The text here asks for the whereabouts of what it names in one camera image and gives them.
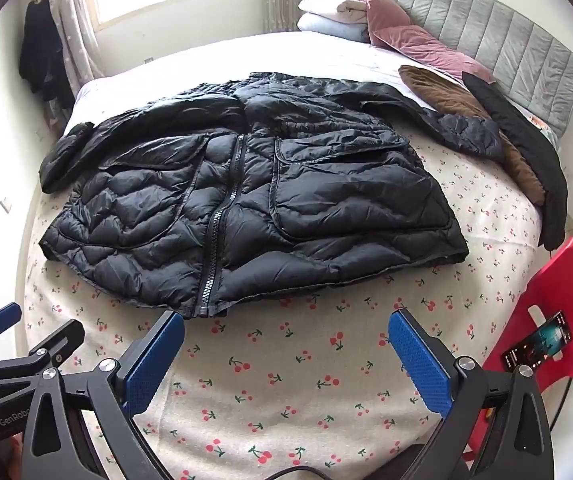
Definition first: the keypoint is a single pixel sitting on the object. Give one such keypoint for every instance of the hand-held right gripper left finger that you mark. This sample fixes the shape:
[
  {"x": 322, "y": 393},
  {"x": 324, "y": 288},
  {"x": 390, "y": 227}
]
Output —
[{"x": 154, "y": 362}]

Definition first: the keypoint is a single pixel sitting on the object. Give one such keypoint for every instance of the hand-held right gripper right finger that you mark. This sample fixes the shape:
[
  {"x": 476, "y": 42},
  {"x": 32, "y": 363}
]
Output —
[{"x": 419, "y": 362}]

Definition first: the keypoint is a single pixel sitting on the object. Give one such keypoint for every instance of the black puffer jacket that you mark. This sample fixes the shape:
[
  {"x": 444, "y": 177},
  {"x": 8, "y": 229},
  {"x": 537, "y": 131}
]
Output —
[{"x": 316, "y": 185}]

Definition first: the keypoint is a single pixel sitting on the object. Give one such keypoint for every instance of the dark hanging clothes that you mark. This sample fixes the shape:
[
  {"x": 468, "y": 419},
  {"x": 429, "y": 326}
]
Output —
[{"x": 41, "y": 55}]

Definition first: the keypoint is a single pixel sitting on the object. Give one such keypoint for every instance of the black smartphone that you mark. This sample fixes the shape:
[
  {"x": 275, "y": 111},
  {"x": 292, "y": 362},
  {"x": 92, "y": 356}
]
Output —
[{"x": 538, "y": 342}]

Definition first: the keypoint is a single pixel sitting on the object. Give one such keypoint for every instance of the cherry print blanket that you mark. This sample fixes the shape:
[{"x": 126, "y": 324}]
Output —
[{"x": 291, "y": 385}]

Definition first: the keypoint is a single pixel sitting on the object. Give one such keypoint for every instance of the red plastic chair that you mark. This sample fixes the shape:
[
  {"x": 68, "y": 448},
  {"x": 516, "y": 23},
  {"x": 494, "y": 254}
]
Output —
[{"x": 571, "y": 280}]

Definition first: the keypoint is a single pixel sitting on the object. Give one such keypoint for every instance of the black quilted garment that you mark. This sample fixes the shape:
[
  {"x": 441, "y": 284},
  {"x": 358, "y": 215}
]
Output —
[{"x": 531, "y": 145}]

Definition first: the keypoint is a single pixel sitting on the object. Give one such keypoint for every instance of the brown pillow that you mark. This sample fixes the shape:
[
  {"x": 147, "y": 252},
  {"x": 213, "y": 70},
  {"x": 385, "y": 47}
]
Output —
[{"x": 461, "y": 100}]

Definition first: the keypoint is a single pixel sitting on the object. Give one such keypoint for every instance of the bed with pale sheet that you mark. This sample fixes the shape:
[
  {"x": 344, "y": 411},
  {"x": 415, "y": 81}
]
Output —
[{"x": 216, "y": 60}]

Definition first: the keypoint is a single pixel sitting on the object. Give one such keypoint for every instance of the pink velvet pillow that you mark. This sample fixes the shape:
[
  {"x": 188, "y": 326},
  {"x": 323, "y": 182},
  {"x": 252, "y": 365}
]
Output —
[
  {"x": 431, "y": 52},
  {"x": 384, "y": 12}
]

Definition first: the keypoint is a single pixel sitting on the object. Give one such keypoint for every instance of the grey padded headboard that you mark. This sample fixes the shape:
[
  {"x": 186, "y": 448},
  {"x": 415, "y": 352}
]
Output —
[{"x": 491, "y": 25}]

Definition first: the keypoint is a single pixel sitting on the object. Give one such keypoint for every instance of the light blue folded blanket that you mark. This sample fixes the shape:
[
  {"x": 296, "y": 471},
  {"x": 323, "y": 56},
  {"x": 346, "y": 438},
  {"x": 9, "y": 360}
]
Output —
[{"x": 326, "y": 27}]

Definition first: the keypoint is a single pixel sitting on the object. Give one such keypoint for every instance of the white folded quilt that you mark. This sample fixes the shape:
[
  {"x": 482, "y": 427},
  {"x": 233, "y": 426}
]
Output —
[{"x": 331, "y": 9}]

